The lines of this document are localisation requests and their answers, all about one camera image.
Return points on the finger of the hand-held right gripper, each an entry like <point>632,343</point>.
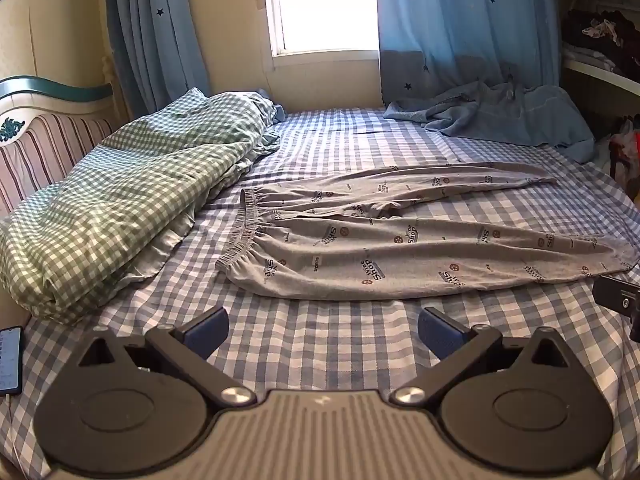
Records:
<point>612,295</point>

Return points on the grey printed pants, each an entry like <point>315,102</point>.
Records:
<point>400,255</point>

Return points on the white wall shelf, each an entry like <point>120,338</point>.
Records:
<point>595,67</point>

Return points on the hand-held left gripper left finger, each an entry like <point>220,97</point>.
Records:
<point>207,330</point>

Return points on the pile of dark clothes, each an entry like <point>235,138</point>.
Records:
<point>600,35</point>

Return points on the blue checked bed sheet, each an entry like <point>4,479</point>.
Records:
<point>325,322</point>

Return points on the green checked quilt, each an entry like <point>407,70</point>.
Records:
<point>115,200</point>

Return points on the smartphone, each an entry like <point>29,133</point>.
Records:
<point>11,360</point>

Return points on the striped bed headboard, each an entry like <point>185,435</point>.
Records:
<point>45,145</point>

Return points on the blue star curtain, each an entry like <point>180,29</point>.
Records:
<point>150,35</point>
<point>460,20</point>

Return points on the window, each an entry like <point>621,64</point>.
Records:
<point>325,5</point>

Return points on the red and white bag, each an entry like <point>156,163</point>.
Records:
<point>627,145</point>

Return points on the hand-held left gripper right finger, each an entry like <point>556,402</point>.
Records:
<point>435,332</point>

